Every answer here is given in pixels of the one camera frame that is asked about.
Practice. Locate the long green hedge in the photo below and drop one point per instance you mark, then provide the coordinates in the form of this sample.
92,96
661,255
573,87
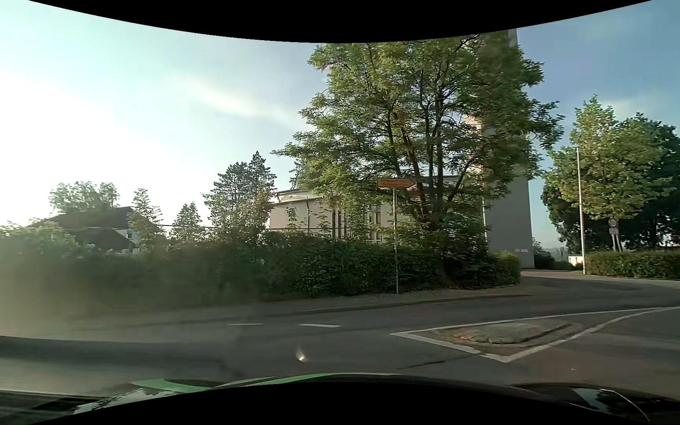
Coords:
316,265

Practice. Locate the row of conifer trees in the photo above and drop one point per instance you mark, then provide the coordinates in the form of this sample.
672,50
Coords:
234,195

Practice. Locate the large green tree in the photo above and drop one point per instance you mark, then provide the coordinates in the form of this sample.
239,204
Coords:
422,124

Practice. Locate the pale building with tall tower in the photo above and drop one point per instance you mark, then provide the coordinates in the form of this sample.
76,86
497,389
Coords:
508,218

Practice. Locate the car's own bonnet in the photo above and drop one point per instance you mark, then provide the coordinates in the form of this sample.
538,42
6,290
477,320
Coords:
293,382

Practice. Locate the cobbled traffic island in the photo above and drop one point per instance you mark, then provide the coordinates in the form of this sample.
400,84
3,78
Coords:
508,332

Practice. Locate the dark-roofed house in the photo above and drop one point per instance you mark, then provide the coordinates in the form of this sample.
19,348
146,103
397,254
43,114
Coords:
101,227

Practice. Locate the tall thin pole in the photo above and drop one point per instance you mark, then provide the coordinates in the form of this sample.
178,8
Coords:
580,206

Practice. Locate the group of green trees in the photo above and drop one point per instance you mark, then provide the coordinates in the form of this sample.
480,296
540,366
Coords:
623,165

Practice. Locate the trimmed green hedge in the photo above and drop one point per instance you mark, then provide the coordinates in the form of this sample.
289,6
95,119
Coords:
653,264

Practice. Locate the yellow direction sign on post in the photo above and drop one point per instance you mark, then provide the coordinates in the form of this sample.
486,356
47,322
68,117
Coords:
395,184

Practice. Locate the round road sign on post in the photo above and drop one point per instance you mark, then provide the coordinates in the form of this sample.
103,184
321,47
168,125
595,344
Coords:
613,224

